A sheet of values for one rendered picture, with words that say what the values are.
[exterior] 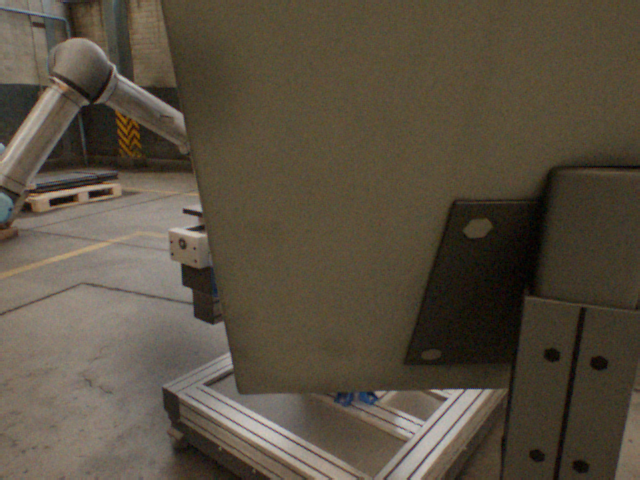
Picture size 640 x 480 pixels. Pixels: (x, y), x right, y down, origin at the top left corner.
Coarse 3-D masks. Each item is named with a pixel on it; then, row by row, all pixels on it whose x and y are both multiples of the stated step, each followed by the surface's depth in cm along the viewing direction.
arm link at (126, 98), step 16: (48, 64) 121; (112, 64) 128; (112, 80) 125; (96, 96) 125; (112, 96) 127; (128, 96) 129; (144, 96) 132; (128, 112) 132; (144, 112) 133; (160, 112) 135; (176, 112) 140; (160, 128) 137; (176, 128) 139
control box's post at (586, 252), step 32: (576, 192) 19; (608, 192) 18; (544, 224) 20; (576, 224) 19; (608, 224) 19; (544, 256) 20; (576, 256) 19; (608, 256) 19; (544, 288) 20; (576, 288) 20; (608, 288) 19
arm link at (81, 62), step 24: (72, 48) 111; (96, 48) 115; (72, 72) 109; (96, 72) 113; (48, 96) 109; (72, 96) 110; (48, 120) 108; (24, 144) 107; (48, 144) 110; (0, 168) 106; (24, 168) 108; (0, 192) 106; (0, 216) 105
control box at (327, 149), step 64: (192, 0) 14; (256, 0) 14; (320, 0) 14; (384, 0) 14; (448, 0) 14; (512, 0) 14; (576, 0) 15; (192, 64) 15; (256, 64) 16; (320, 64) 16; (384, 64) 16; (448, 64) 16; (512, 64) 16; (576, 64) 16; (192, 128) 17; (256, 128) 17; (320, 128) 17; (384, 128) 17; (448, 128) 18; (512, 128) 18; (576, 128) 18; (256, 192) 19; (320, 192) 19; (384, 192) 20; (448, 192) 20; (512, 192) 20; (256, 256) 22; (320, 256) 22; (384, 256) 22; (256, 320) 26; (320, 320) 26; (384, 320) 26; (256, 384) 31; (320, 384) 31; (384, 384) 31; (448, 384) 32
